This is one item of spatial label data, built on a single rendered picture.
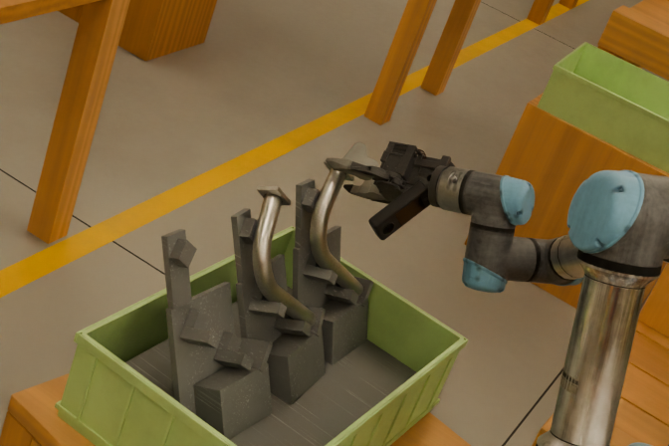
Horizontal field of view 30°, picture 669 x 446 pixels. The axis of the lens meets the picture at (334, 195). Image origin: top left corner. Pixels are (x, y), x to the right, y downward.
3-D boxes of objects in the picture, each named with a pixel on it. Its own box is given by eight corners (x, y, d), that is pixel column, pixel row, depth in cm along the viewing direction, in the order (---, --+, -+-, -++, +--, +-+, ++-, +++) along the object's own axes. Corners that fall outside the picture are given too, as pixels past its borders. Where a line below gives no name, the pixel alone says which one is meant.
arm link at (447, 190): (465, 221, 212) (452, 198, 205) (441, 216, 214) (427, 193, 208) (480, 183, 215) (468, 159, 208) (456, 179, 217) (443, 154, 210)
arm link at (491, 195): (515, 232, 202) (524, 179, 201) (453, 219, 207) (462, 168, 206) (532, 230, 209) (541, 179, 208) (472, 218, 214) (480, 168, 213)
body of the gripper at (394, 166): (398, 161, 223) (460, 173, 217) (381, 203, 220) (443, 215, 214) (385, 139, 217) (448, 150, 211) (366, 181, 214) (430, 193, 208)
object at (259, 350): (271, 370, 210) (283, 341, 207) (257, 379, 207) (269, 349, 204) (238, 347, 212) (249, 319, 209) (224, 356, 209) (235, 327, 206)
